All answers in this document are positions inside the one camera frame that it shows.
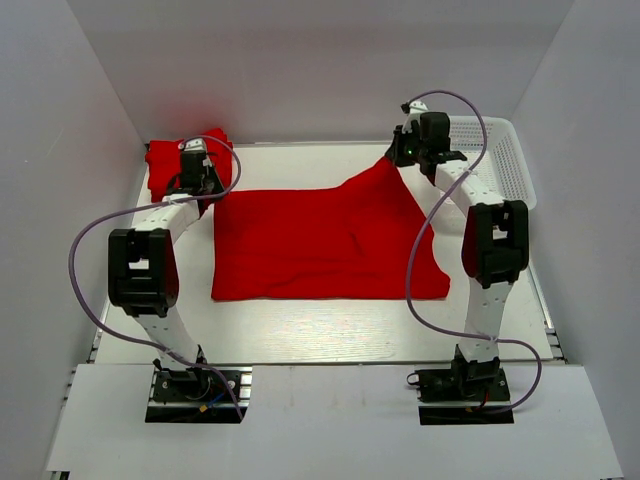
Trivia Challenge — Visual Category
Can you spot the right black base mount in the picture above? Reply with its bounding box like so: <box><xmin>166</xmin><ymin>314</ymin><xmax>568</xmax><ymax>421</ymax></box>
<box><xmin>406</xmin><ymin>368</ymin><xmax>515</xmax><ymax>427</ymax></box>

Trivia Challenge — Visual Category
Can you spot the folded red t shirt stack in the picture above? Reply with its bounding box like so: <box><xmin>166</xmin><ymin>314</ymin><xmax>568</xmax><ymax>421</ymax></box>
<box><xmin>145</xmin><ymin>128</ymin><xmax>233</xmax><ymax>203</ymax></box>

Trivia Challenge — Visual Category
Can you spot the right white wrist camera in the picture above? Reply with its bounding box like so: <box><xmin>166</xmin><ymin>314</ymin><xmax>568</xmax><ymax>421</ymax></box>
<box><xmin>401</xmin><ymin>100</ymin><xmax>429</xmax><ymax>133</ymax></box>

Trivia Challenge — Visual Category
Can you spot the white plastic basket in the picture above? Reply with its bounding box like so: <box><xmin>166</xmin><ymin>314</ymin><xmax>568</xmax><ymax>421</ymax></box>
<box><xmin>450</xmin><ymin>116</ymin><xmax>537</xmax><ymax>211</ymax></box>

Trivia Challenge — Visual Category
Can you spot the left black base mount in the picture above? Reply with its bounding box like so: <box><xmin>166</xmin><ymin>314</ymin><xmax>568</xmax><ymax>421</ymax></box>
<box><xmin>145</xmin><ymin>365</ymin><xmax>253</xmax><ymax>424</ymax></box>

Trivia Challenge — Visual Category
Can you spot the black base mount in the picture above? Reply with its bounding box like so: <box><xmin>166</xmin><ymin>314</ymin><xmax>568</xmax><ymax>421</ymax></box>
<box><xmin>406</xmin><ymin>368</ymin><xmax>515</xmax><ymax>427</ymax></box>
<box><xmin>145</xmin><ymin>365</ymin><xmax>253</xmax><ymax>424</ymax></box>

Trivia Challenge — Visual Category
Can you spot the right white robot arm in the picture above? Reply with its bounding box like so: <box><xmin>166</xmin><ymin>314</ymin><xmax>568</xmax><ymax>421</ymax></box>
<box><xmin>387</xmin><ymin>102</ymin><xmax>529</xmax><ymax>399</ymax></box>

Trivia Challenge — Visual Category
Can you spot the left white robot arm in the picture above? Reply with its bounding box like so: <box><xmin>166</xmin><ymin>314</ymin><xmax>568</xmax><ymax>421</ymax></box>
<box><xmin>108</xmin><ymin>139</ymin><xmax>224</xmax><ymax>369</ymax></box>

